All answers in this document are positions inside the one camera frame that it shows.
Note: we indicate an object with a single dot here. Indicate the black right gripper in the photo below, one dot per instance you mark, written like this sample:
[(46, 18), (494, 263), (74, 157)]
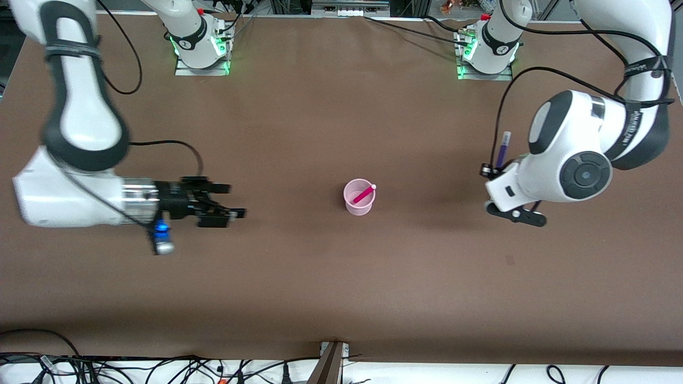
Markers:
[(173, 199)]

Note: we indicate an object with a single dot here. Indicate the purple pen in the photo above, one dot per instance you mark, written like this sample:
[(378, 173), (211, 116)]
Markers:
[(503, 149)]

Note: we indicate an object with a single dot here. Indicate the pink pen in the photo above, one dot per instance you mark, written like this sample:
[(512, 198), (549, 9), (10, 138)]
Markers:
[(364, 194)]

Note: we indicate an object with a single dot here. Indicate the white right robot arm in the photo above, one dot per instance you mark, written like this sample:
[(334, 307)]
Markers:
[(85, 106)]

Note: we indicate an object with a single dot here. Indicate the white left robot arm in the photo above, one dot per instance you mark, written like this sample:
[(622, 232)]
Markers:
[(581, 144)]

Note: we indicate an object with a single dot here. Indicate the pink translucent pen holder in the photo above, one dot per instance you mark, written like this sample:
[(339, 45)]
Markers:
[(359, 200)]

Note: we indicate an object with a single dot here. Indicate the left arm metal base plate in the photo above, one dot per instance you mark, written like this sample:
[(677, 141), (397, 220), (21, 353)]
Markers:
[(467, 76)]

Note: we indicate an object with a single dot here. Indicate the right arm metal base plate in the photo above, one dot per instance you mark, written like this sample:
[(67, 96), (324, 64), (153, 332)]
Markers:
[(184, 69)]

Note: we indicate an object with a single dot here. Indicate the aluminium post with bracket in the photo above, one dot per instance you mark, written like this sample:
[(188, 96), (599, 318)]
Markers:
[(330, 365)]

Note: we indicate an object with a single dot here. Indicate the aluminium rail with sockets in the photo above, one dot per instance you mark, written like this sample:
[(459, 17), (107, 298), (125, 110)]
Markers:
[(349, 7)]

